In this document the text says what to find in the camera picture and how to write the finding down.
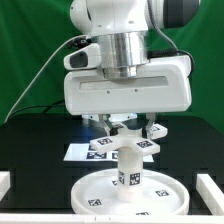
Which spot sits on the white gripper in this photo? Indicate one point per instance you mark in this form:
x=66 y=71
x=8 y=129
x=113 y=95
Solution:
x=159 y=86

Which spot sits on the white table base plate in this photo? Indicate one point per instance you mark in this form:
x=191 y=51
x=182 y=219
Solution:
x=131 y=139

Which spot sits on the white round table top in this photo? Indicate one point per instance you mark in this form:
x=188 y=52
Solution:
x=100 y=193

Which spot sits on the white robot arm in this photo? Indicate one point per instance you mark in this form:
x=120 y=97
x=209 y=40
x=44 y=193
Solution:
x=113 y=72

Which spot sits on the white marker sheet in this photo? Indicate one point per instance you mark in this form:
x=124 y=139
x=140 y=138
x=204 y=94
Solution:
x=84 y=152

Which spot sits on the white right fence block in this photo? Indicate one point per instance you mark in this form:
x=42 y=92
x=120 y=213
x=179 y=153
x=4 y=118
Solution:
x=211 y=194

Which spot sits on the white fence block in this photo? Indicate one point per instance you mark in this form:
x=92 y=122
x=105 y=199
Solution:
x=211 y=194
x=4 y=183

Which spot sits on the green backdrop curtain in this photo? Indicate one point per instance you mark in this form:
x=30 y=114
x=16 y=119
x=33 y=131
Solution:
x=31 y=30

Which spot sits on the white left fence block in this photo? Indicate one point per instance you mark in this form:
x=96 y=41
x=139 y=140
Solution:
x=4 y=183

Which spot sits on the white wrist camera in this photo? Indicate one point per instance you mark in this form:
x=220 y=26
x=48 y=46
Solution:
x=88 y=57

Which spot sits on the white front rail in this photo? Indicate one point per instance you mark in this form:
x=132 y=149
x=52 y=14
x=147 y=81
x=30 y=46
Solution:
x=86 y=219

